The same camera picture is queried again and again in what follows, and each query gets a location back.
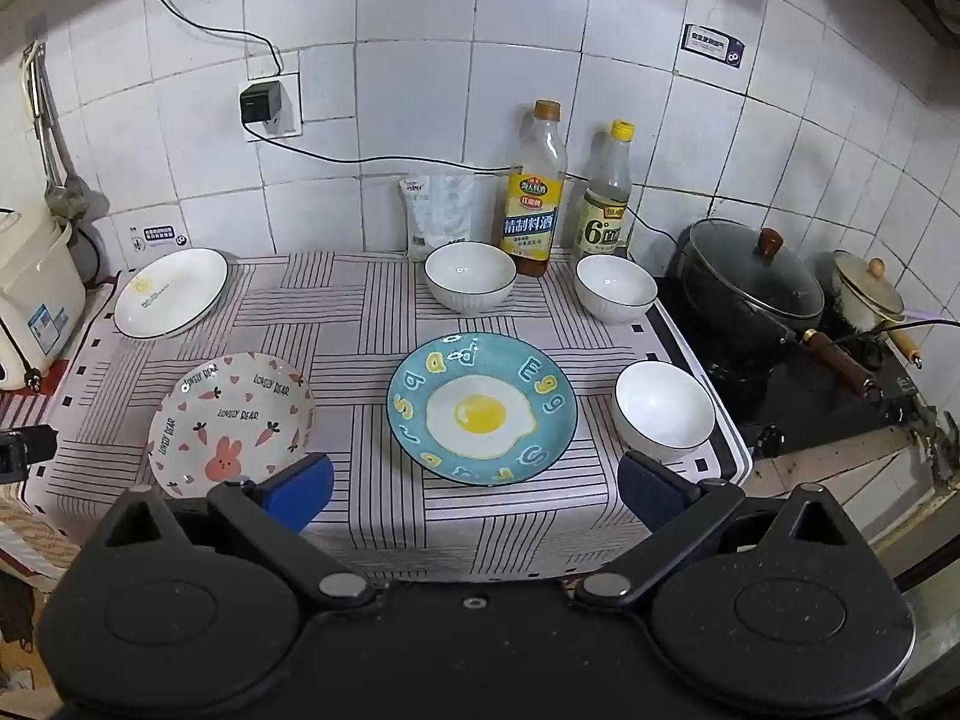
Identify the cooking wine bottle yellow label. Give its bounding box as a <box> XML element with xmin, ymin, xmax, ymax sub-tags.
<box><xmin>499</xmin><ymin>99</ymin><xmax>569</xmax><ymax>278</ymax></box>

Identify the white rice cooker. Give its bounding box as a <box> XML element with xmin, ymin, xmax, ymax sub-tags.
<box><xmin>0</xmin><ymin>206</ymin><xmax>87</xmax><ymax>391</ymax></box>

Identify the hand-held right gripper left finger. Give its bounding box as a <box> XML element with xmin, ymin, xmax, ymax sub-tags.
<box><xmin>97</xmin><ymin>452</ymin><xmax>376</xmax><ymax>612</ymax></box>

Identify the black plug-in charger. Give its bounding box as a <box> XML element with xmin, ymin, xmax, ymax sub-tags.
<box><xmin>238</xmin><ymin>81</ymin><xmax>284</xmax><ymax>125</ymax></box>

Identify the small cream saucepan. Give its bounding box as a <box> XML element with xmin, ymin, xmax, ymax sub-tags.
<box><xmin>829</xmin><ymin>277</ymin><xmax>923</xmax><ymax>370</ymax></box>

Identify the glass pot lid wooden knob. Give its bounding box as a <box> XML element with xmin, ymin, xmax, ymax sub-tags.
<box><xmin>686</xmin><ymin>219</ymin><xmax>826</xmax><ymax>320</ymax></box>

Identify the white plate with sun print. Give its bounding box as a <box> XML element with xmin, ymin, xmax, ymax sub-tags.
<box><xmin>112</xmin><ymin>247</ymin><xmax>230</xmax><ymax>340</ymax></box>

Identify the blue fried egg plate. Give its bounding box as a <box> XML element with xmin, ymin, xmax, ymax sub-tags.
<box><xmin>386</xmin><ymin>331</ymin><xmax>577</xmax><ymax>487</ymax></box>

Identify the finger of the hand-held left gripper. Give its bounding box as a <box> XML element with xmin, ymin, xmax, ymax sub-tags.
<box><xmin>0</xmin><ymin>425</ymin><xmax>59</xmax><ymax>482</ymax></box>

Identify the pink rabbit print plate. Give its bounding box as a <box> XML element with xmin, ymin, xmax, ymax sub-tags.
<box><xmin>148</xmin><ymin>352</ymin><xmax>317</xmax><ymax>497</ymax></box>

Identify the black stove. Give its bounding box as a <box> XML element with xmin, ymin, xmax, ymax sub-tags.
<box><xmin>652</xmin><ymin>277</ymin><xmax>920</xmax><ymax>458</ymax></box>

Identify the white wall sticker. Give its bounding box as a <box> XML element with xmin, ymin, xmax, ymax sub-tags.
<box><xmin>127</xmin><ymin>223</ymin><xmax>188</xmax><ymax>252</ymax></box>

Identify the white plastic seasoning bag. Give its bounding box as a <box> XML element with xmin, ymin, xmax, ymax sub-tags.
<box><xmin>397</xmin><ymin>172</ymin><xmax>481</xmax><ymax>262</ymax></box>

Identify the clear vinegar bottle yellow cap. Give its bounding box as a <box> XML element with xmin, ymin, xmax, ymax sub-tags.
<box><xmin>574</xmin><ymin>118</ymin><xmax>635</xmax><ymax>265</ymax></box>

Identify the dark-framed wall sticker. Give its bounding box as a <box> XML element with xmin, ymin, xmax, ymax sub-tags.
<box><xmin>681</xmin><ymin>24</ymin><xmax>745</xmax><ymax>70</ymax></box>

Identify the black cooking pot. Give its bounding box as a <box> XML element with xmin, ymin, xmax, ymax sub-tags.
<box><xmin>667</xmin><ymin>240</ymin><xmax>886</xmax><ymax>400</ymax></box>

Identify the white bowl with dark rim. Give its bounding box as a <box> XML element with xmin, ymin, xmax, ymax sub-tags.
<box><xmin>574</xmin><ymin>253</ymin><xmax>659</xmax><ymax>325</ymax></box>
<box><xmin>424</xmin><ymin>241</ymin><xmax>518</xmax><ymax>316</ymax></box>
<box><xmin>615</xmin><ymin>360</ymin><xmax>717</xmax><ymax>466</ymax></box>

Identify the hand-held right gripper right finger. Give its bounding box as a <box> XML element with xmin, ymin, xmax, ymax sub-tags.
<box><xmin>574</xmin><ymin>450</ymin><xmax>863</xmax><ymax>612</ymax></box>

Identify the metal ladle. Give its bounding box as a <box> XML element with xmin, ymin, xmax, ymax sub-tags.
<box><xmin>26</xmin><ymin>45</ymin><xmax>95</xmax><ymax>222</ymax></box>

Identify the cream saucepan lid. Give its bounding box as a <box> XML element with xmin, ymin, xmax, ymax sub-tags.
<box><xmin>832</xmin><ymin>250</ymin><xmax>905</xmax><ymax>316</ymax></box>

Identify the striped white tablecloth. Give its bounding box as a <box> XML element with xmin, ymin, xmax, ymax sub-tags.
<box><xmin>22</xmin><ymin>251</ymin><xmax>751</xmax><ymax>586</ymax></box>

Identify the white wall socket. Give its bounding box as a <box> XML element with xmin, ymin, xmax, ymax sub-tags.
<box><xmin>238</xmin><ymin>71</ymin><xmax>302</xmax><ymax>140</ymax></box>

